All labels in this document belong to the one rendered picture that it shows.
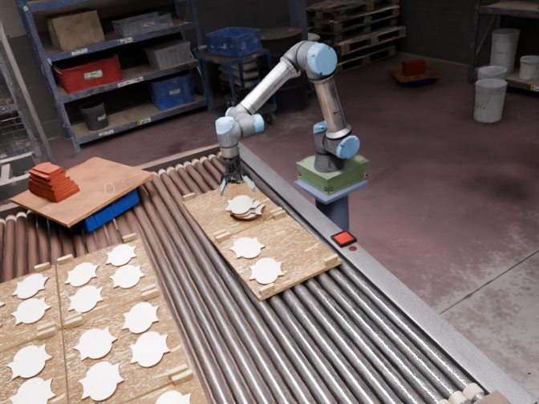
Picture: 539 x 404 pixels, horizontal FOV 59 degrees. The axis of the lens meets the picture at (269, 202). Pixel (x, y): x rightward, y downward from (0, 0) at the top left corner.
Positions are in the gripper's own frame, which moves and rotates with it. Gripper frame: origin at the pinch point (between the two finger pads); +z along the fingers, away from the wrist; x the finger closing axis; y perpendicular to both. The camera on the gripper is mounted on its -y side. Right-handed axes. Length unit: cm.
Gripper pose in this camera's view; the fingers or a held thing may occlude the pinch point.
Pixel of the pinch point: (238, 193)
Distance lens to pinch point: 206.5
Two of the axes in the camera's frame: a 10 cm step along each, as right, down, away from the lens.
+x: 9.9, -1.0, -0.7
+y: 0.0, 5.2, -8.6
